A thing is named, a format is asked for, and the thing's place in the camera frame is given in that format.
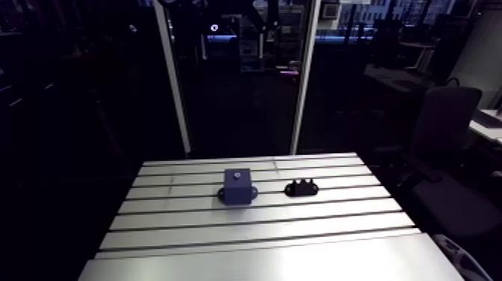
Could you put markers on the steel bolt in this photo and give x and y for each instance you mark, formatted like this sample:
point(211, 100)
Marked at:
point(237, 175)

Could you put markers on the dark blue-grey block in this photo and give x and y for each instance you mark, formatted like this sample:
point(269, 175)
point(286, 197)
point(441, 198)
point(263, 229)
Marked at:
point(237, 190)

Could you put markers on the black oval holder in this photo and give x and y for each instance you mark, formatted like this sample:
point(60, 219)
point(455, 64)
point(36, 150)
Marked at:
point(301, 189)

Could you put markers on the dark office chair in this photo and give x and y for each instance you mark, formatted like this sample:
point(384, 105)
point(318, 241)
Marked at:
point(443, 129)

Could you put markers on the white desk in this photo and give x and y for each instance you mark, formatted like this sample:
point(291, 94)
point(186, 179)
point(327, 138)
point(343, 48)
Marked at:
point(486, 125)

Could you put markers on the pale holed strip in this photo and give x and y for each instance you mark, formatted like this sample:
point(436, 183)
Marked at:
point(460, 257)

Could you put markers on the white post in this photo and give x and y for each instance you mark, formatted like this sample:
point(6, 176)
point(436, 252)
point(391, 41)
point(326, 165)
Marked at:
point(305, 78)
point(172, 78)

